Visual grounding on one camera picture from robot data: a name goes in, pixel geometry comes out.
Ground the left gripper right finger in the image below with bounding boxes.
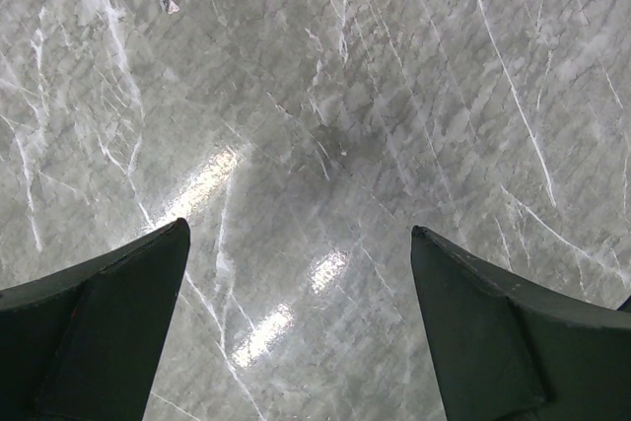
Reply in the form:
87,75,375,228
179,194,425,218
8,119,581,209
411,226,630,420

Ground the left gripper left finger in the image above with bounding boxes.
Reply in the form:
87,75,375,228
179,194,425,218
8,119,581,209
1,218,190,420

